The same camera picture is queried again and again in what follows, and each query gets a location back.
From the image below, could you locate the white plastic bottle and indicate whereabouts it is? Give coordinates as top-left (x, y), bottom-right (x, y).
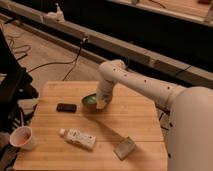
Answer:
top-left (59, 128), bottom-right (96, 150)

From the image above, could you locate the green ceramic bowl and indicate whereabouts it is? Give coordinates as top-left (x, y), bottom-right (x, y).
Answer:
top-left (81, 94), bottom-right (100, 112)

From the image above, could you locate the black power cable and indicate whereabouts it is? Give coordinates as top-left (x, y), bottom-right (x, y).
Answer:
top-left (26, 35), bottom-right (90, 82)

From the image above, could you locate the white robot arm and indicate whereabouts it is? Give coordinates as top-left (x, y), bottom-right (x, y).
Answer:
top-left (96, 60), bottom-right (213, 171)

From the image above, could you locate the black phone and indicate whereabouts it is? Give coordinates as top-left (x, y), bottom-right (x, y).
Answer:
top-left (56, 103), bottom-right (77, 113)

